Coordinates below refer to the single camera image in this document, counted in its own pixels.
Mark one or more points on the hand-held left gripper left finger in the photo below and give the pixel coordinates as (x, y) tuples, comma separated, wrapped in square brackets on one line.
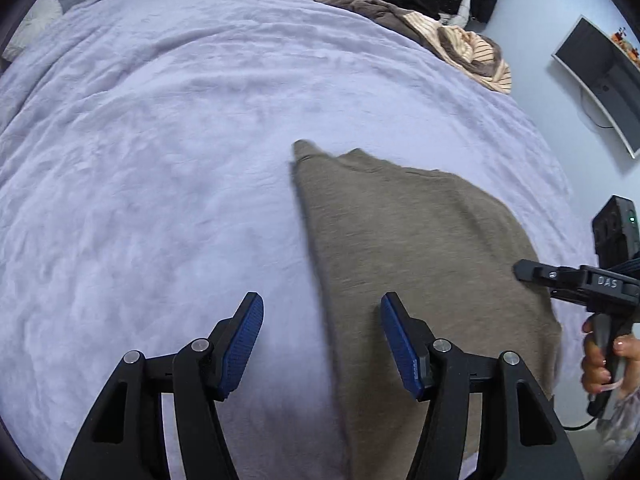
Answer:
[(242, 340)]

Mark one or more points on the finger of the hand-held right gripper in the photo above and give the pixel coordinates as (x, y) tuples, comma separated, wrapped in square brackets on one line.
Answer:
[(545, 275)]

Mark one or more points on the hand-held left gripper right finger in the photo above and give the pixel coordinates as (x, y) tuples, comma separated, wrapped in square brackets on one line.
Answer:
[(400, 345)]

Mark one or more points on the grey-brown knit sweater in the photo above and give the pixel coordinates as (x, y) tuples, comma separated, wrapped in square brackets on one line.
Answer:
[(425, 240)]

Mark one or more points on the person's right forearm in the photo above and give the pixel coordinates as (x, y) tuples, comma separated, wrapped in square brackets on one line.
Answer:
[(622, 415)]

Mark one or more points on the striped beige brown clothes pile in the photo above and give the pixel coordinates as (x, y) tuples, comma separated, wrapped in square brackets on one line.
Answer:
[(450, 35)]

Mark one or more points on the person's right hand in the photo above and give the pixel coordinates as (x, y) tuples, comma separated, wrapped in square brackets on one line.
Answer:
[(595, 365)]

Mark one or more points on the lilac fluffy blanket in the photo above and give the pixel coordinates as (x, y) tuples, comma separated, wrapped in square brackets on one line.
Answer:
[(150, 160)]

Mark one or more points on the round white pillow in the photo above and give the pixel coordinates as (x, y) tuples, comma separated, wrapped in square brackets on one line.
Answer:
[(35, 25)]

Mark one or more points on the wall-mounted television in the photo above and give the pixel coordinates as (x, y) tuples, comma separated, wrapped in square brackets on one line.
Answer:
[(600, 75)]

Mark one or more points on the orange wall decoration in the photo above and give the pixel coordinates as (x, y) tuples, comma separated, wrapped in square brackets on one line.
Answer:
[(627, 45)]

